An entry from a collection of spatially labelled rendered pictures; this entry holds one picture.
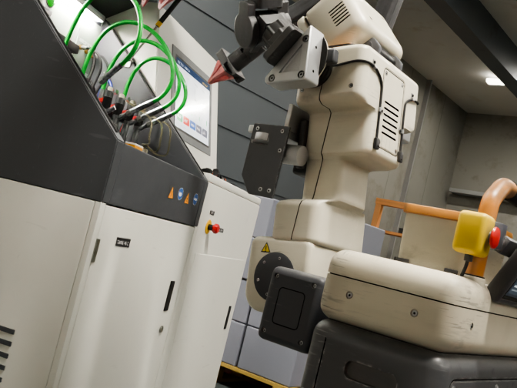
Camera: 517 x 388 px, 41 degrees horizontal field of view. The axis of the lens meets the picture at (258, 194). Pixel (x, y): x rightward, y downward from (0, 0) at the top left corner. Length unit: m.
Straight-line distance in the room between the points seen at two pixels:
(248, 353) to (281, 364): 0.21
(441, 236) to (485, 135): 10.32
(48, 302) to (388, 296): 0.94
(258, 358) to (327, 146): 2.30
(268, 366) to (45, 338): 2.00
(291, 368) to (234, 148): 3.68
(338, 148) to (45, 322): 0.84
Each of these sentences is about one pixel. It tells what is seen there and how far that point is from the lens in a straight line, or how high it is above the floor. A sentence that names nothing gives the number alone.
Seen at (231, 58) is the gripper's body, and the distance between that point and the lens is 2.10.
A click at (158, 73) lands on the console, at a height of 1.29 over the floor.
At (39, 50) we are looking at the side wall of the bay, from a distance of 1.93.
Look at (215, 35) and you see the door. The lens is 6.59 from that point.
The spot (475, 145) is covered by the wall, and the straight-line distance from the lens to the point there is 11.60.
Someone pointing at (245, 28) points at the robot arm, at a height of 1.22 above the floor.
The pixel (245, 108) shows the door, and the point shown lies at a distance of 6.95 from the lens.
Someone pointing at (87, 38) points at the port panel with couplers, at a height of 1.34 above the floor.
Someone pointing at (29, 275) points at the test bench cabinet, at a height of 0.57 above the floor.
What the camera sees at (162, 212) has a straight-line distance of 2.08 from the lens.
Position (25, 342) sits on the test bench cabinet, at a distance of 1.83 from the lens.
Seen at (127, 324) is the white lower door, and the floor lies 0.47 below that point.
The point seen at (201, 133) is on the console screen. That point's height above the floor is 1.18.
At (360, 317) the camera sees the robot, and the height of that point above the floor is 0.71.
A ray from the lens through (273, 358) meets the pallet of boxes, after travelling 3.62.
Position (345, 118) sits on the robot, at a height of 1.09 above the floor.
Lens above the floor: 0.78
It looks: 4 degrees up
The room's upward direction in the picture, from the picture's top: 14 degrees clockwise
